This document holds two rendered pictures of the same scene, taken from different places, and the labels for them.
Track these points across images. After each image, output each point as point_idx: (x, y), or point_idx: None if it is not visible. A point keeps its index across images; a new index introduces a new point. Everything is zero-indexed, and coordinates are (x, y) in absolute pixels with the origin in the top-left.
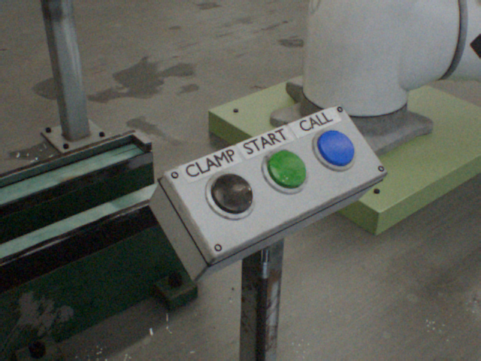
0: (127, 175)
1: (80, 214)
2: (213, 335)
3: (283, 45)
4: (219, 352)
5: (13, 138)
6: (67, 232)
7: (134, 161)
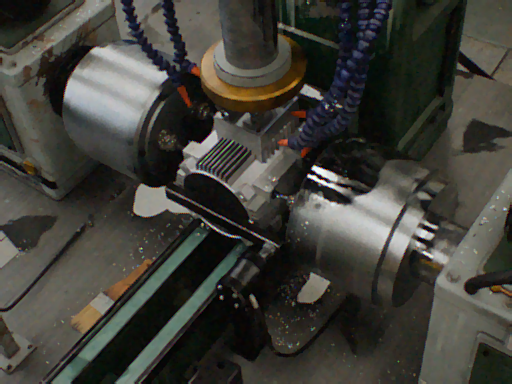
0: None
1: (102, 345)
2: (38, 376)
3: None
4: (32, 367)
5: None
6: (99, 322)
7: None
